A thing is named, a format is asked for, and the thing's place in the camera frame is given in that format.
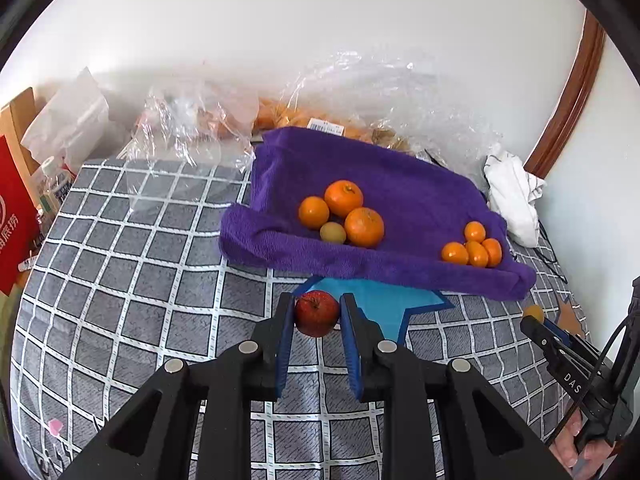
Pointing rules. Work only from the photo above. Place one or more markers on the brown cardboard box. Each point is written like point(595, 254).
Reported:
point(17, 120)

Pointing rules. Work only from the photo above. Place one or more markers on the brown wooden frame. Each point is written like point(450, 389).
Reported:
point(570, 100)

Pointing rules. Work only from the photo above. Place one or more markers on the small clear plastic bag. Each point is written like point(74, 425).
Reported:
point(185, 130)

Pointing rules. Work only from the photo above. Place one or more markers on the red box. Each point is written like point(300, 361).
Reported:
point(15, 220)

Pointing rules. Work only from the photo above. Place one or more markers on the grey checked bed sheet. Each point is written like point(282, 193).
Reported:
point(150, 270)

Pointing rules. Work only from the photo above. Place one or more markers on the purple towel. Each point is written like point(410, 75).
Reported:
point(425, 195)

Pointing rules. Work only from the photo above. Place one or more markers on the yellow-green round fruit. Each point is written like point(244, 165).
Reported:
point(534, 312)
point(332, 232)

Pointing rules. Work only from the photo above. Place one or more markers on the pile of bagged oranges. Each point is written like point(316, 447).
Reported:
point(290, 115)

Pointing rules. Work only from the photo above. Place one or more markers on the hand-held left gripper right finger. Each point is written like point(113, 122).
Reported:
point(350, 345)

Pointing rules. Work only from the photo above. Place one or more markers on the small white tube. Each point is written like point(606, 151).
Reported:
point(26, 263)

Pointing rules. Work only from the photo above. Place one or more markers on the small orange tangerine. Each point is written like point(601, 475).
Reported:
point(453, 253)
point(477, 255)
point(474, 231)
point(495, 252)
point(313, 211)

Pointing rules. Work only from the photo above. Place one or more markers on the clear plastic water bottle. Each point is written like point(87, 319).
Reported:
point(55, 187)

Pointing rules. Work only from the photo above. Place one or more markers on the person's right hand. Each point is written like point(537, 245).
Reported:
point(570, 447)

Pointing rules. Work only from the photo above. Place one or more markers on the red apple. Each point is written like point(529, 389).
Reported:
point(316, 312)

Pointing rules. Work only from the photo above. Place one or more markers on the large orange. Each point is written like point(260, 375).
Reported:
point(364, 227)
point(343, 198)

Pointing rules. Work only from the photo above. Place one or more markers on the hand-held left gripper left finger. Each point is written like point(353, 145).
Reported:
point(284, 340)

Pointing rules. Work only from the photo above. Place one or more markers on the white crumpled cloth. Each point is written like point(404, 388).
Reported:
point(515, 195)

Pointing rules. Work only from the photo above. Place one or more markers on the white translucent plastic bag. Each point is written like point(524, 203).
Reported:
point(70, 115)

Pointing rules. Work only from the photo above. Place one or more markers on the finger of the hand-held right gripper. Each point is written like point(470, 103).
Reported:
point(560, 332)
point(537, 335)

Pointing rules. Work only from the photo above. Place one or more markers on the small pink object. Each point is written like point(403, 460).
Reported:
point(55, 427)

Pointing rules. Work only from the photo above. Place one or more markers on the large clear plastic bag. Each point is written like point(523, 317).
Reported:
point(400, 95)

